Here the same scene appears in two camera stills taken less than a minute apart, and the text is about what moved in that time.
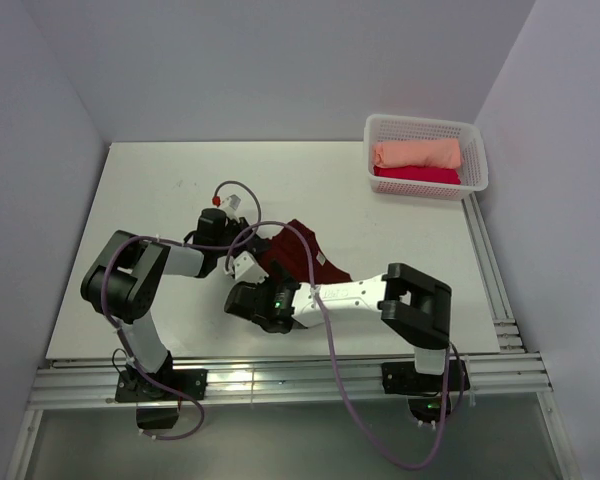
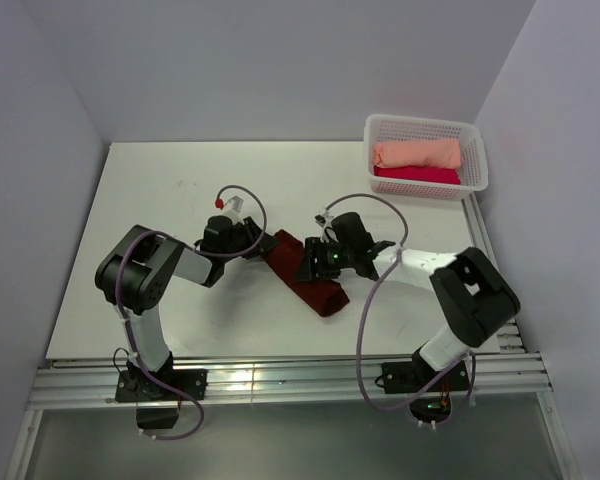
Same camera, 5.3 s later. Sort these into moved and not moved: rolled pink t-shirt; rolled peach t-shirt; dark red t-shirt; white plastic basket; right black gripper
Moved: dark red t-shirt; right black gripper
Not moved: rolled peach t-shirt; rolled pink t-shirt; white plastic basket
